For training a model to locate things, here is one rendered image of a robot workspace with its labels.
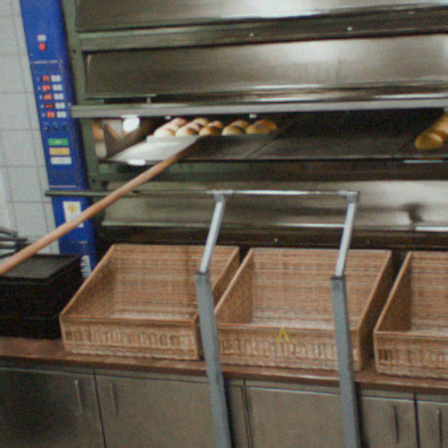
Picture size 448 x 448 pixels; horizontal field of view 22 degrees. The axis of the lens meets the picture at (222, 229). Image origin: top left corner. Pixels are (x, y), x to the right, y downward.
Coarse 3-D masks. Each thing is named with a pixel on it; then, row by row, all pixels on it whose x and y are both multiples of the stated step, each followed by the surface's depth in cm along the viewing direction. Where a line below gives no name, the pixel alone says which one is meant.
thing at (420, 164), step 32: (128, 160) 463; (160, 160) 456; (192, 160) 450; (224, 160) 444; (256, 160) 438; (288, 160) 432; (320, 160) 426; (352, 160) 421; (384, 160) 415; (416, 160) 410
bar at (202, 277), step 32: (64, 192) 429; (96, 192) 423; (160, 192) 412; (192, 192) 407; (224, 192) 402; (256, 192) 397; (288, 192) 392; (320, 192) 387; (352, 192) 382; (352, 224) 380; (352, 352) 378; (352, 384) 379; (224, 416) 404; (352, 416) 381
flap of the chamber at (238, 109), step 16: (80, 112) 443; (96, 112) 440; (112, 112) 437; (128, 112) 434; (144, 112) 431; (160, 112) 428; (176, 112) 425; (192, 112) 423; (208, 112) 420; (224, 112) 418; (240, 112) 415; (256, 112) 413; (272, 112) 422
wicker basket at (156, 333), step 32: (128, 256) 465; (160, 256) 459; (192, 256) 454; (224, 256) 448; (96, 288) 455; (128, 288) 466; (160, 288) 460; (192, 288) 454; (224, 288) 434; (64, 320) 431; (96, 320) 425; (128, 320) 419; (160, 320) 414; (192, 320) 409; (96, 352) 429; (128, 352) 424; (160, 352) 418; (192, 352) 414
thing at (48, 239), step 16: (192, 144) 465; (176, 160) 449; (144, 176) 424; (128, 192) 411; (96, 208) 390; (64, 224) 372; (80, 224) 380; (48, 240) 361; (16, 256) 345; (0, 272) 336
